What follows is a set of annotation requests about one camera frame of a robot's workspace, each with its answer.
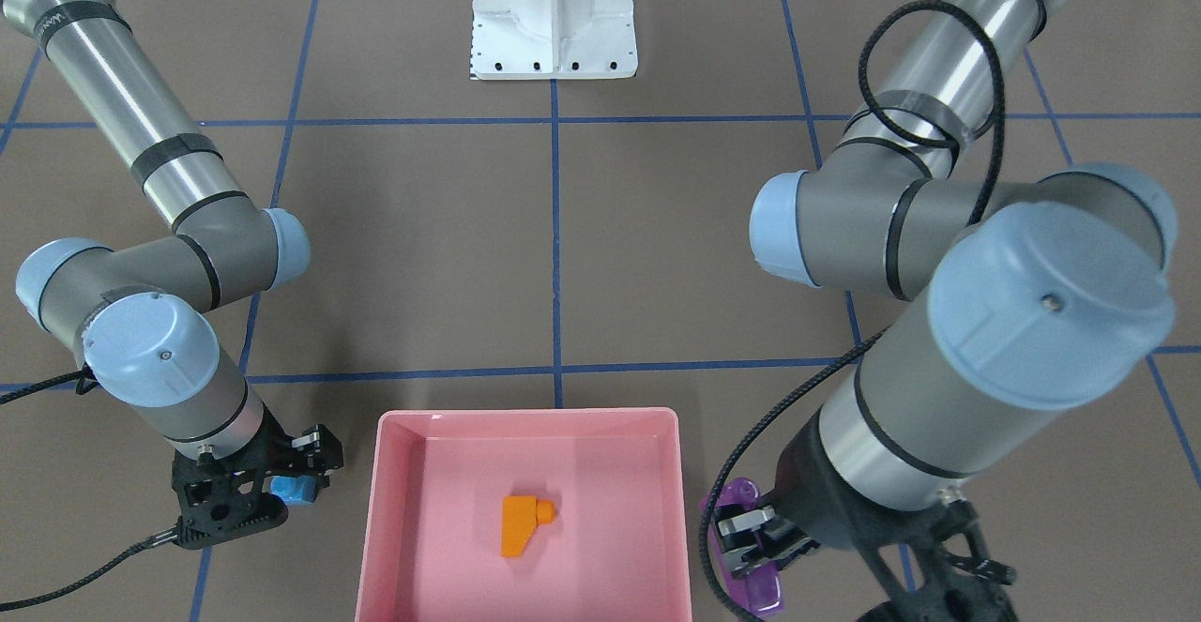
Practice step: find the pink plastic box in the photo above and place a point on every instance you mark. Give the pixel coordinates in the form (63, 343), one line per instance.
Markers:
(617, 550)

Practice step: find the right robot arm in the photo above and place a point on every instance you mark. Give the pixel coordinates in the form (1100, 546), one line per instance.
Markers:
(135, 316)

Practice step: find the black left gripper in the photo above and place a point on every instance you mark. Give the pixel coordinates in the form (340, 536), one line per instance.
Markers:
(800, 489)

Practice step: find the purple toy block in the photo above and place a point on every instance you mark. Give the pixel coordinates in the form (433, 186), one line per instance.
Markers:
(736, 542)

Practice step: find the orange toy block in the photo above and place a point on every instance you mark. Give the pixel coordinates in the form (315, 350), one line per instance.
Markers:
(521, 515)

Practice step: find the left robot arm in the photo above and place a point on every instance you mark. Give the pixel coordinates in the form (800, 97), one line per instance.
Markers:
(1023, 301)

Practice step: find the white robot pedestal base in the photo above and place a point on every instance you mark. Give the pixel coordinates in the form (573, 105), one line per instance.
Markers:
(543, 40)

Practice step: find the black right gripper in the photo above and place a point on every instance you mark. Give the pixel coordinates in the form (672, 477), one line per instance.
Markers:
(315, 450)

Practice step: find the small blue toy block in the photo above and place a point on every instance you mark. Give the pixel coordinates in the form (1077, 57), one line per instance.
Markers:
(294, 491)

